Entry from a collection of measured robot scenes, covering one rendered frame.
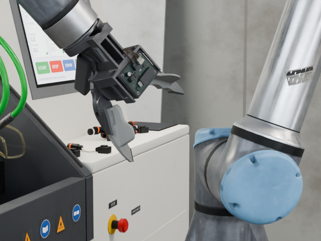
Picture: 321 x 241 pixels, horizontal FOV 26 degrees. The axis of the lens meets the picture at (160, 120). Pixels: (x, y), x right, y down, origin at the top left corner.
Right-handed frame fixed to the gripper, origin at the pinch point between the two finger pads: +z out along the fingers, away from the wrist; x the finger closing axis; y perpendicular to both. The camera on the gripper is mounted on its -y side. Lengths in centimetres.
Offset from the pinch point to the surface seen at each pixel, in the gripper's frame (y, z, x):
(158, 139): -77, 40, 37
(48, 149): -60, 9, 5
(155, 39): -188, 61, 128
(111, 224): -62, 35, 3
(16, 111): -57, -3, 5
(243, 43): -172, 93, 157
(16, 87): -78, -2, 17
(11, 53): -56, -14, 14
